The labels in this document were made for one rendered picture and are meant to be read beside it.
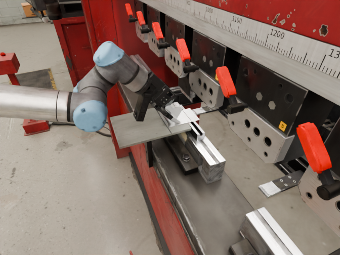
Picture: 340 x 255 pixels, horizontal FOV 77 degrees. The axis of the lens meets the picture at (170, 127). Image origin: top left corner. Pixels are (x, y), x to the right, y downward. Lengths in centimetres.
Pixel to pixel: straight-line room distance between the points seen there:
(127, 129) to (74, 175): 135
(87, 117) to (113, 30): 106
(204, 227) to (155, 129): 36
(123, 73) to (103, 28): 91
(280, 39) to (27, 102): 50
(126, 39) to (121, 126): 87
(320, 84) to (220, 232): 48
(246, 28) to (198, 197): 51
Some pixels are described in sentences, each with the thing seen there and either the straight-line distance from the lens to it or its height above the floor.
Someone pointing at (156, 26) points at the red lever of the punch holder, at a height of 131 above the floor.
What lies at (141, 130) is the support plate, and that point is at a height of 100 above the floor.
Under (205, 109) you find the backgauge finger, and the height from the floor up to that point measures 100.
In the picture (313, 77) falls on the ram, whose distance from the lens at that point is 35.
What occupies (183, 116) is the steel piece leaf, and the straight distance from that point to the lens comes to 83.
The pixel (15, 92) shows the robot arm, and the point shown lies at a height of 126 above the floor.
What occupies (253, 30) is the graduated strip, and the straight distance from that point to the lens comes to 42.
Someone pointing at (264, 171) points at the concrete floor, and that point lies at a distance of 211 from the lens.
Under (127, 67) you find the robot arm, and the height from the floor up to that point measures 124.
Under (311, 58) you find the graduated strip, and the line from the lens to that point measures 35.
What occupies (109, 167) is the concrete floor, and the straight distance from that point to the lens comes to 204.
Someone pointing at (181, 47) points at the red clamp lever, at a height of 130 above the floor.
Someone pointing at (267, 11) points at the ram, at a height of 142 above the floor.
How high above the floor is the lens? 148
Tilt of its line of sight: 38 degrees down
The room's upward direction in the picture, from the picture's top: straight up
